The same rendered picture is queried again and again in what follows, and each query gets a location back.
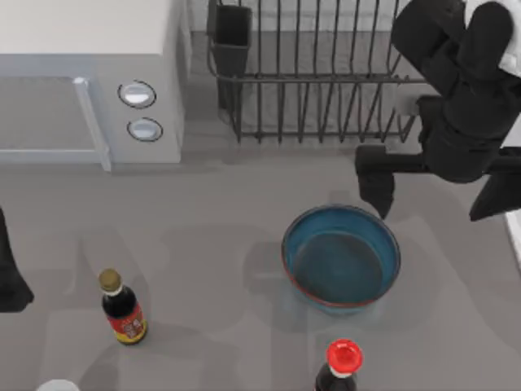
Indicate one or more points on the blue bowl with red rim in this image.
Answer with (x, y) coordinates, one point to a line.
(340, 264)

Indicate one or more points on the dark bottle with red cap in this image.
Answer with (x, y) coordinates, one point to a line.
(344, 358)

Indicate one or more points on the dark grey cutlery holder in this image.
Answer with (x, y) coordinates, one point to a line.
(230, 36)

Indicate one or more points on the small round microwave knob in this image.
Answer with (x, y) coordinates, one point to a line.
(144, 129)

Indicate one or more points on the large round microwave knob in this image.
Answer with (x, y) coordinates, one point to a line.
(137, 94)

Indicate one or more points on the dark bottle with gold cap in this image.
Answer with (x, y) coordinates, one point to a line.
(124, 309)

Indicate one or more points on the pale microwave oven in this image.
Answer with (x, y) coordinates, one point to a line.
(81, 32)

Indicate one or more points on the pale microwave door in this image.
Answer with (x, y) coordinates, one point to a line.
(45, 118)

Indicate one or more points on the white round cap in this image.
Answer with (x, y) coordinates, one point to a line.
(58, 386)

